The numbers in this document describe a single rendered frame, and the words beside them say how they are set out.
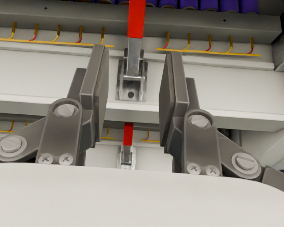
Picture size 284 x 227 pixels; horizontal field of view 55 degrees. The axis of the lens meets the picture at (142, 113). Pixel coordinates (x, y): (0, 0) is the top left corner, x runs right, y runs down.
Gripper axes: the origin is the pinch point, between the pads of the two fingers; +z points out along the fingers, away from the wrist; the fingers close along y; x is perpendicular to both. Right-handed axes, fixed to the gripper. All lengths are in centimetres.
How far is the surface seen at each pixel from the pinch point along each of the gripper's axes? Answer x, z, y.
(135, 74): -5.5, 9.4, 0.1
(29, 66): -7.0, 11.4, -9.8
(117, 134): -23.9, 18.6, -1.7
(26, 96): -8.5, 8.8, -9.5
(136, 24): -1.0, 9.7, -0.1
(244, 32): -3.0, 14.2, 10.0
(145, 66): -6.3, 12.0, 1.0
